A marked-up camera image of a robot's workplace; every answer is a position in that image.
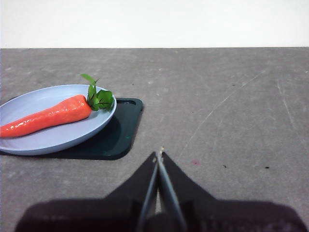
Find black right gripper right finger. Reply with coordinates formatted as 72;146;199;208
158;151;309;232

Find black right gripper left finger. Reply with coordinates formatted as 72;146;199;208
14;151;159;232

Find light blue plate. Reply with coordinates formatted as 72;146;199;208
0;84;117;156

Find dark cutting board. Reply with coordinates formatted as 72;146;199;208
0;97;144;160

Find orange carrot with green leaves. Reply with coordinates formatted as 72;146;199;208
0;73;114;139

